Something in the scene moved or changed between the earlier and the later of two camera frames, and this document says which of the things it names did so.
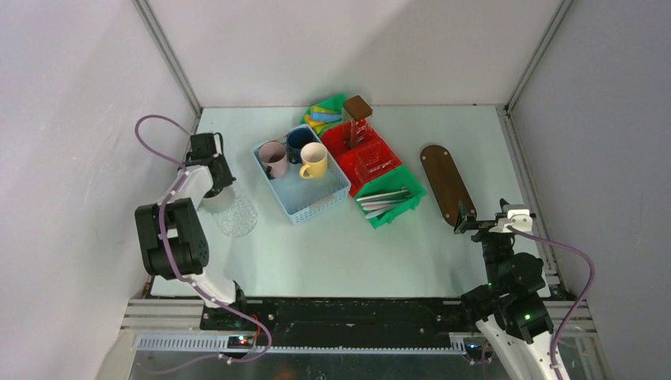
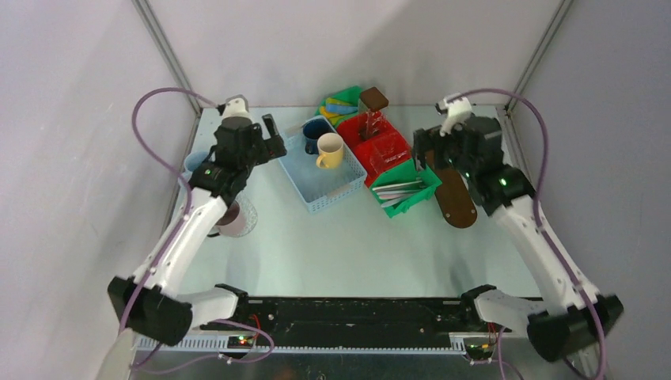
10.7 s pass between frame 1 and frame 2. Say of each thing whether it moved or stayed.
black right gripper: moved
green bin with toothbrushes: moved
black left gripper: moved
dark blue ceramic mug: moved
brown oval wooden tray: stayed
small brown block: moved
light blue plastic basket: moved
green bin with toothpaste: moved
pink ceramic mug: moved
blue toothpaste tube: moved
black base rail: stayed
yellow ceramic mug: moved
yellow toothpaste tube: moved
